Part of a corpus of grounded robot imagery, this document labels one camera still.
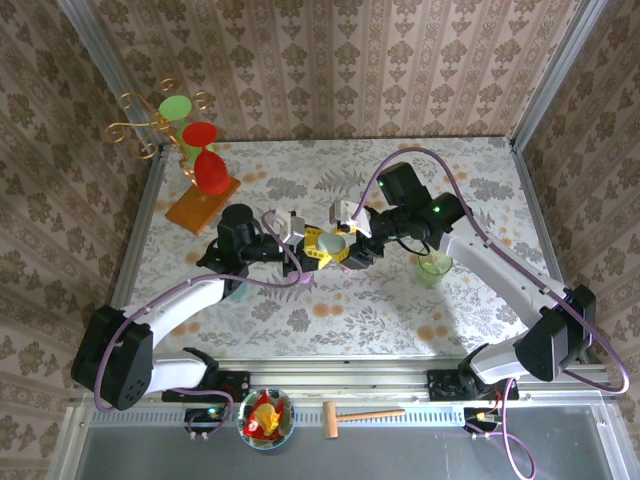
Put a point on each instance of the red plastic wine glass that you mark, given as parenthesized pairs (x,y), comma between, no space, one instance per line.
(211,172)

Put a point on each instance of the orange wooden rack base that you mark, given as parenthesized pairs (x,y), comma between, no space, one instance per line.
(182,207)

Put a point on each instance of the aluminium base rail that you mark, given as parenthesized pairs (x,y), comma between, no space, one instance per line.
(340,375)

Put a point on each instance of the aluminium table side rail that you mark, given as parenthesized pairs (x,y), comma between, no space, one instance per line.
(535,200)
(142,210)

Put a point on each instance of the mint green earbud charging case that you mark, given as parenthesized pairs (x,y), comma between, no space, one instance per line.
(331,242)

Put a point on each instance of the green plastic wine glass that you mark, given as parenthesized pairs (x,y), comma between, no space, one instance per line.
(175,107)

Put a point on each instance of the green plastic cup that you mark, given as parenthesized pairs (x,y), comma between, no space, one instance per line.
(434,272)

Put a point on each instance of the clear glass bowl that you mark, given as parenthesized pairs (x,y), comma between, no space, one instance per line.
(265,442)

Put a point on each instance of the black controller board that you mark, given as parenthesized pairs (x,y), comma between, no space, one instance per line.
(480,419)
(202,419)

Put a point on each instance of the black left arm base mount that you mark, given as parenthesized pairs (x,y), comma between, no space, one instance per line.
(235,385)

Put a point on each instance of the purple earbud charging case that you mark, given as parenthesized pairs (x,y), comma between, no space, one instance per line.
(306,278)

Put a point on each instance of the teal plastic cup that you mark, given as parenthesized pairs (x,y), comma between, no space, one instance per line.
(239,294)

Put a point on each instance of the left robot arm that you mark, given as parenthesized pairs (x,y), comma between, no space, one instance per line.
(175,310)

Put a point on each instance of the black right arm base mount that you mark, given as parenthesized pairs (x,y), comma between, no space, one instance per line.
(442,385)

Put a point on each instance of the wooden mallet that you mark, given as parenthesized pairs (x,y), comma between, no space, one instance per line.
(331,419)

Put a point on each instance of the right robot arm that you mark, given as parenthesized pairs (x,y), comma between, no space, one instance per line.
(500,275)

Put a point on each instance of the red yellow crumpled wrappers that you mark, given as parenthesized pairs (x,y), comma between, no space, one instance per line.
(264,417)

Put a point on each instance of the aluminium frame post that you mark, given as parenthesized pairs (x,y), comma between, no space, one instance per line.
(102,52)
(568,50)

